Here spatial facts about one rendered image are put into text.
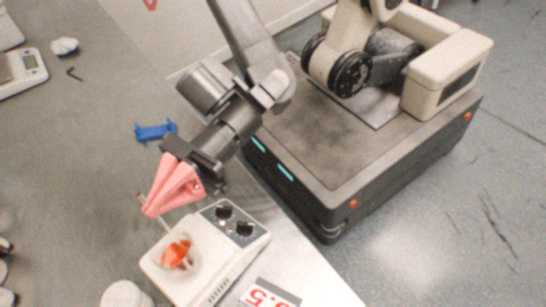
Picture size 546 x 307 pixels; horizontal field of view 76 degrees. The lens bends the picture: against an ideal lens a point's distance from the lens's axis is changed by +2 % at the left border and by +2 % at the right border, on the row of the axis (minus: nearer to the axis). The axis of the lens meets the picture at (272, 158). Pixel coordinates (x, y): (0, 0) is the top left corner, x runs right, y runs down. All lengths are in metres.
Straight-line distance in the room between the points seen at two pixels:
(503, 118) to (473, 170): 0.38
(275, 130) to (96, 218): 0.76
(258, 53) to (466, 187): 1.38
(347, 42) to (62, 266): 0.97
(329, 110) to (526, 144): 0.98
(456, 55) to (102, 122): 1.13
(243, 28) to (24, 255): 0.64
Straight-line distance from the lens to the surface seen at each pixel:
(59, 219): 0.89
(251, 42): 0.51
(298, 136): 1.32
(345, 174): 1.22
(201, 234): 0.62
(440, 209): 1.64
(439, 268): 1.53
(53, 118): 1.13
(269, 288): 0.65
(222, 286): 0.63
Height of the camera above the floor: 1.38
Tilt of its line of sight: 53 degrees down
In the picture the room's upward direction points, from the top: 11 degrees counter-clockwise
